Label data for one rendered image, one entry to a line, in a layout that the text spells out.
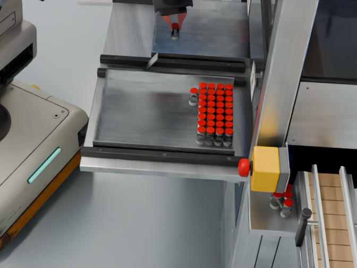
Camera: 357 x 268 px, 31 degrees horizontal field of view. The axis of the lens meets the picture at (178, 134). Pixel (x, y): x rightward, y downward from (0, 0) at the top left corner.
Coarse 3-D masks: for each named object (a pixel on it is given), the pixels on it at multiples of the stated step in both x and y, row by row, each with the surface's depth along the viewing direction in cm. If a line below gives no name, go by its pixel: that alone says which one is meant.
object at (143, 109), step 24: (120, 72) 169; (144, 72) 169; (120, 96) 167; (144, 96) 167; (168, 96) 168; (120, 120) 161; (144, 120) 161; (168, 120) 162; (192, 120) 162; (96, 144) 152; (120, 144) 152; (144, 144) 151; (168, 144) 156; (192, 144) 157
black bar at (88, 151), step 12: (96, 156) 152; (108, 156) 152; (120, 156) 152; (132, 156) 152; (144, 156) 151; (156, 156) 151; (168, 156) 151; (180, 156) 151; (192, 156) 151; (204, 156) 152; (216, 156) 152; (228, 156) 152; (240, 156) 152
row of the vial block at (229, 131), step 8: (232, 88) 164; (224, 96) 164; (232, 96) 164; (224, 104) 163; (232, 104) 160; (224, 112) 161; (232, 112) 158; (224, 120) 160; (232, 120) 157; (224, 128) 156; (232, 128) 156; (224, 136) 155; (232, 136) 154; (224, 144) 156
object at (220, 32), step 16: (192, 0) 192; (208, 0) 192; (160, 16) 191; (176, 16) 191; (192, 16) 192; (208, 16) 192; (224, 16) 192; (240, 16) 193; (160, 32) 186; (192, 32) 186; (208, 32) 187; (224, 32) 187; (240, 32) 187; (160, 48) 181; (176, 48) 181; (192, 48) 181; (208, 48) 182; (224, 48) 182; (240, 48) 182
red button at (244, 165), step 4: (240, 160) 137; (244, 160) 136; (248, 160) 136; (240, 164) 136; (244, 164) 135; (248, 164) 136; (240, 168) 136; (244, 168) 135; (248, 168) 135; (240, 172) 136; (244, 172) 136; (248, 172) 136; (244, 176) 136
